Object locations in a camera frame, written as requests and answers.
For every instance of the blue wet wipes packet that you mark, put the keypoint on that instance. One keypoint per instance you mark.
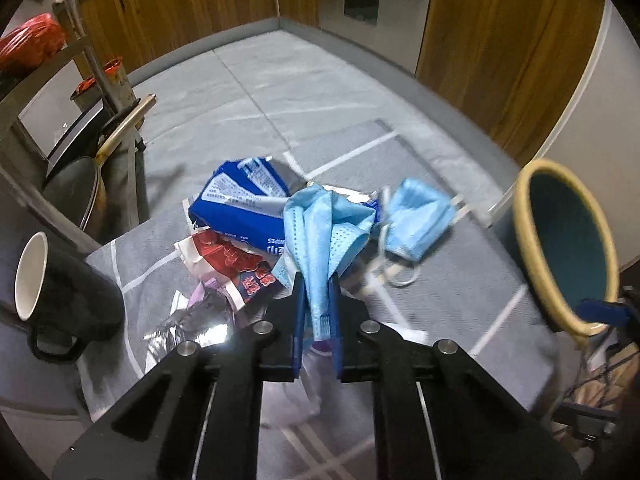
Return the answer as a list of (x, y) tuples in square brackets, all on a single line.
[(240, 195)]

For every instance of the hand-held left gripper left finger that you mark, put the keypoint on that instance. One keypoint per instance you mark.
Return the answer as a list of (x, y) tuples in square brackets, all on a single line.
[(298, 330)]

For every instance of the wooden kitchen cabinets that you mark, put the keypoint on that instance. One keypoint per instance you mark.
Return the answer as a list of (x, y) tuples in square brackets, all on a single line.
[(200, 5)]

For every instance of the clear silver plastic wrapper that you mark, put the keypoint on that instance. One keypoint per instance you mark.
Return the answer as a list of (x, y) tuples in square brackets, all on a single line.
[(200, 320)]

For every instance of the grey checked blanket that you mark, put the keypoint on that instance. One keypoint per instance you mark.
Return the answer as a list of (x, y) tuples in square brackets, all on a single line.
[(450, 280)]

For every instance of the teal bin with yellow rim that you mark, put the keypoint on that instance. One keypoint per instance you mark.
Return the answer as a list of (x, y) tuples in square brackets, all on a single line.
[(565, 240)]

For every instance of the tall wooden cabinet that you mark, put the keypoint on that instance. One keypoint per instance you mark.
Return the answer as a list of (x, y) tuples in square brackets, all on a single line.
[(500, 60)]

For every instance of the red plastic bag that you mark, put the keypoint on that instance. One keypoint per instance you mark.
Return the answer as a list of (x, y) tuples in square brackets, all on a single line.
[(30, 40)]

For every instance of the crushed red white paper cup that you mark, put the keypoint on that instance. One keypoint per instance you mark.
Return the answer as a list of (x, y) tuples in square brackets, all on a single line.
[(220, 255)]

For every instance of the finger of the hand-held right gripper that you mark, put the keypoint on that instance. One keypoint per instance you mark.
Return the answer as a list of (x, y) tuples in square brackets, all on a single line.
[(600, 311)]

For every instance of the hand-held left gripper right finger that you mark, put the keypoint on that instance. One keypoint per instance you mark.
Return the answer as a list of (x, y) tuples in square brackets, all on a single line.
[(336, 330)]

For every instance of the blue face mask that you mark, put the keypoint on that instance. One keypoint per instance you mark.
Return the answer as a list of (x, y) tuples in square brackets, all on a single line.
[(415, 220), (315, 240)]

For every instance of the black mug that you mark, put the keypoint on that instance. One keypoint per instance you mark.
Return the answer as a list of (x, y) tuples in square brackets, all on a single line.
[(75, 290)]

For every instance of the steel built-in oven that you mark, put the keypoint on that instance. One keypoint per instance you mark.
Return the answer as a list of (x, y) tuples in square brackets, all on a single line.
[(400, 20)]

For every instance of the red lid can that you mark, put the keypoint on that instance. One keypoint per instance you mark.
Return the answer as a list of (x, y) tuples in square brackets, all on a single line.
[(85, 95), (119, 82)]

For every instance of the metal shelf rack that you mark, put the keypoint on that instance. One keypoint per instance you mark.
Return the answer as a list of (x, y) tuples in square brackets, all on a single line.
[(95, 60)]

